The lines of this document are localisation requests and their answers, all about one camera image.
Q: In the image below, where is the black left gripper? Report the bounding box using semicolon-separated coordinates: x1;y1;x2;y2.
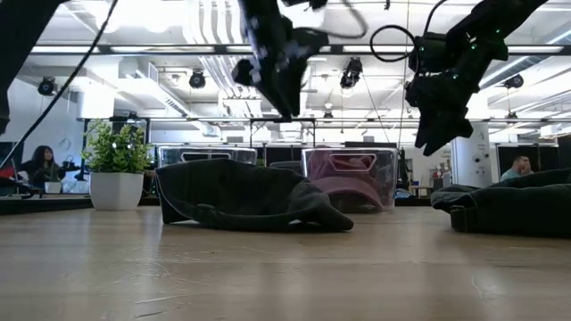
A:
231;0;310;124

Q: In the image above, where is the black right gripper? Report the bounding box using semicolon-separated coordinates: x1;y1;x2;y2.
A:
403;70;475;157

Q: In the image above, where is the dark grey baseball cap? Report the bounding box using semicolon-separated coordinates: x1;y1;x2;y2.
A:
430;168;571;238
154;158;356;234

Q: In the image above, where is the maroon baseball cap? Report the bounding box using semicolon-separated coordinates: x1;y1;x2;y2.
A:
319;176;389;213

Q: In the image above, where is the white round pillar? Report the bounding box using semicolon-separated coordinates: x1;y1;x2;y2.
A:
450;122;493;189

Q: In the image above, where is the black ceiling spotlight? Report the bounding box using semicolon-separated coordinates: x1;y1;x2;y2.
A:
188;69;207;90
37;76;59;98
339;56;363;89
503;73;525;90

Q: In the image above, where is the person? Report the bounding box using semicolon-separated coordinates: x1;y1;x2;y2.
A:
499;154;534;183
20;144;81;193

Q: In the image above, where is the green plant in white pot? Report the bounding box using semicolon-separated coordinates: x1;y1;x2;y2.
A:
80;119;155;211

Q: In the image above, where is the dark monitor screen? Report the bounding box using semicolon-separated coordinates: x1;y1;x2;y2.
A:
0;141;26;170

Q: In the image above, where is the red and black device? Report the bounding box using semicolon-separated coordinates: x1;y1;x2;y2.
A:
0;167;32;197

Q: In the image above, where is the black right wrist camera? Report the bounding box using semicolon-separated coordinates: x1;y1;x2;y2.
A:
408;31;451;75

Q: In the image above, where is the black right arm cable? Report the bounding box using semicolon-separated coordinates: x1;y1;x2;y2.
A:
368;0;447;63

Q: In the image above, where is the black left wrist camera cable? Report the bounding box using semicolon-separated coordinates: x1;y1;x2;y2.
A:
307;0;369;40

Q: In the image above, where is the long black left arm cable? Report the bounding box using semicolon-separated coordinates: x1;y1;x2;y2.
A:
0;0;120;170

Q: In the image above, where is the black metal table frame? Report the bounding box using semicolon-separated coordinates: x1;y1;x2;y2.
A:
0;194;451;216

